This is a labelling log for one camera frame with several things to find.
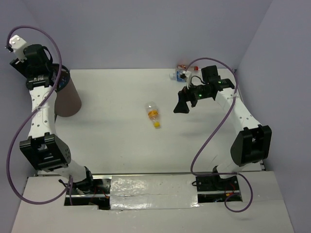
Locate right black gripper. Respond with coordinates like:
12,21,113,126
173,79,211,114

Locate orange label bottle yellow cap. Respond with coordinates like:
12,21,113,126
145,102,161,129

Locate blue label bottle blue cap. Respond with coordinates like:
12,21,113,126
59,76,70,88

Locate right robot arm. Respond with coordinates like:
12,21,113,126
173,66,272,190

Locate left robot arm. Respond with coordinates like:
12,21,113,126
10,42,95,194

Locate brown round waste bin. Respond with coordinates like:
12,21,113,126
54,65,82,120

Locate blue label bottle at back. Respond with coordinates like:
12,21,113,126
170,70,185,83

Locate red label bottle red cap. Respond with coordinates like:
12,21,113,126
176,65,199,71

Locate silver foil tape sheet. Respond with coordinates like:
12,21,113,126
110,174,199,210

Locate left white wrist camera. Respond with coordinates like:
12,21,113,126
6,35,29,62

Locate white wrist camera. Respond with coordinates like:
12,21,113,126
180,70,192,89
6,35,29,62

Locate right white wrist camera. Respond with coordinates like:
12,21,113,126
180,70,192,89

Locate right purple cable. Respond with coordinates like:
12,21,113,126
187,57,254,213

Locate purple cable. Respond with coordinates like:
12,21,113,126
187,57,254,213
5,25,74,206

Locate metal base rail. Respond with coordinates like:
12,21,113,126
64,174,242,211

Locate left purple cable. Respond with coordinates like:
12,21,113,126
5,25,74,206

